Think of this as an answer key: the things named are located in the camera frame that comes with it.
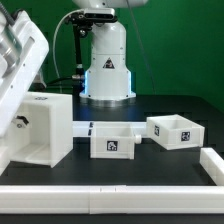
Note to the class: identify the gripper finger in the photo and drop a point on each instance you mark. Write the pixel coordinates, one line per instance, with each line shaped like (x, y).
(20, 121)

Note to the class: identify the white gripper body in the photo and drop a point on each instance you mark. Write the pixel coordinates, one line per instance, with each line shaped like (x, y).
(23, 49)

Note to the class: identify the large white drawer cabinet box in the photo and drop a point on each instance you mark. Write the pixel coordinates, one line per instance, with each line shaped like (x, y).
(48, 137)

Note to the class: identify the white drawer with knob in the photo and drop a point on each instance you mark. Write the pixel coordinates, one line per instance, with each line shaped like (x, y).
(113, 140)

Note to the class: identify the white drawer without knob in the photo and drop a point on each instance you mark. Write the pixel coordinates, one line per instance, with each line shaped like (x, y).
(174, 132)

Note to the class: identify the black camera on stand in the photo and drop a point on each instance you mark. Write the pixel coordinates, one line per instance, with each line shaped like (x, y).
(82, 22)

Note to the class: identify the white front rail bar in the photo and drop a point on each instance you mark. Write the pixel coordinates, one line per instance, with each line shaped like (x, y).
(111, 200)

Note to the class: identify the white right rail bar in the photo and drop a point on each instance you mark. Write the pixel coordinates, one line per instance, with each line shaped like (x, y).
(213, 164)

